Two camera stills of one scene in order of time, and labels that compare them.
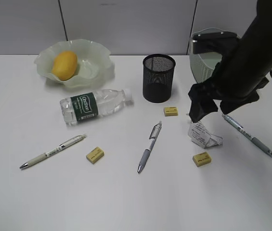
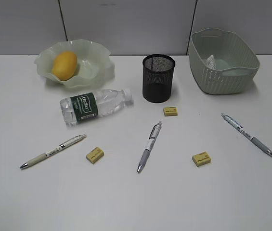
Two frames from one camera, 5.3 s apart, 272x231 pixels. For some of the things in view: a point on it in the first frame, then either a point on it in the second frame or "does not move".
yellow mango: (64, 65) does not move
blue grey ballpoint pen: (255, 141) does not move
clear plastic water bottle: (100, 103) does not move
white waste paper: (199, 135) to (211, 62)
